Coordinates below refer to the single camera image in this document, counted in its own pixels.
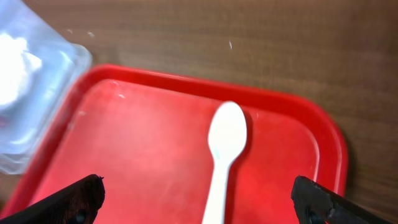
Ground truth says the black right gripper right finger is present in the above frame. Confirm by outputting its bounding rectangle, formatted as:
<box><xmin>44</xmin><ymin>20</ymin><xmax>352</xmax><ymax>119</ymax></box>
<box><xmin>291</xmin><ymin>175</ymin><xmax>390</xmax><ymax>224</ymax></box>

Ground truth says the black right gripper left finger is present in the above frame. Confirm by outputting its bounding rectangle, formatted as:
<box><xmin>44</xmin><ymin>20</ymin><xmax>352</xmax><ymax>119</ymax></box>
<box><xmin>1</xmin><ymin>174</ymin><xmax>105</xmax><ymax>224</ymax></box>

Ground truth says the white plastic spoon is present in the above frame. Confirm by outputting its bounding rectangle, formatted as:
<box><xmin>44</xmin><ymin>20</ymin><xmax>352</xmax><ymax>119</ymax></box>
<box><xmin>202</xmin><ymin>101</ymin><xmax>248</xmax><ymax>224</ymax></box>

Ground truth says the white napkin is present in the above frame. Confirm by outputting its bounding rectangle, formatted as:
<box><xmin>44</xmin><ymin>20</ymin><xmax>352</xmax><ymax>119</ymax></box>
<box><xmin>1</xmin><ymin>33</ymin><xmax>42</xmax><ymax>110</ymax></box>

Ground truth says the red serving tray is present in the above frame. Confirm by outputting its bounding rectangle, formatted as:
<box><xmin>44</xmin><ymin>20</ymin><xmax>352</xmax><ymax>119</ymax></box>
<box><xmin>1</xmin><ymin>65</ymin><xmax>348</xmax><ymax>223</ymax></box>

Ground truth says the clear plastic bin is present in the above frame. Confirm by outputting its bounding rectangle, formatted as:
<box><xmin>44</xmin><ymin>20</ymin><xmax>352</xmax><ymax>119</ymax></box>
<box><xmin>1</xmin><ymin>0</ymin><xmax>92</xmax><ymax>175</ymax></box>

